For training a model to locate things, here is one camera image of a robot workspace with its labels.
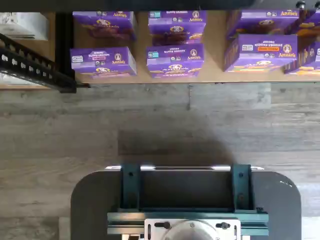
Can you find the silver round robot arm base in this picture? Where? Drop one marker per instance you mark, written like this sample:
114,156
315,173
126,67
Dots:
191,232

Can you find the grey rounded mobile robot base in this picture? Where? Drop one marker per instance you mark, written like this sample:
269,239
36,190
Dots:
95,200

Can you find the purple Annie's snack box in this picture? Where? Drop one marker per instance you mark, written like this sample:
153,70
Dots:
310,23
105,25
102,61
175,60
177,30
305,60
260,22

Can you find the purple Annie's orange-label box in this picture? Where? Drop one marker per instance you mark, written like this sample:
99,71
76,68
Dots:
262,52

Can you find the white cardboard box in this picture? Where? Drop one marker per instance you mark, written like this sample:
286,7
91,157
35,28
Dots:
25,25

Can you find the silver slotted mounting plate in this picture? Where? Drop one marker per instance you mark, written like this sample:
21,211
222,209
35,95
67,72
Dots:
155,231

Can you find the black round bolt head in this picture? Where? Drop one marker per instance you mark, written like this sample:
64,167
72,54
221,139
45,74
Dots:
300,4

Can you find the teal aluminium frame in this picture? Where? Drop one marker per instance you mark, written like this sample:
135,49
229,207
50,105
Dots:
130,190

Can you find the black metal shelf rail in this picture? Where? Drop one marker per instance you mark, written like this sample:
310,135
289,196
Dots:
150,5

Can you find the black shelf upright post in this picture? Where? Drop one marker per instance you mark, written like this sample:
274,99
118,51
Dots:
64,37

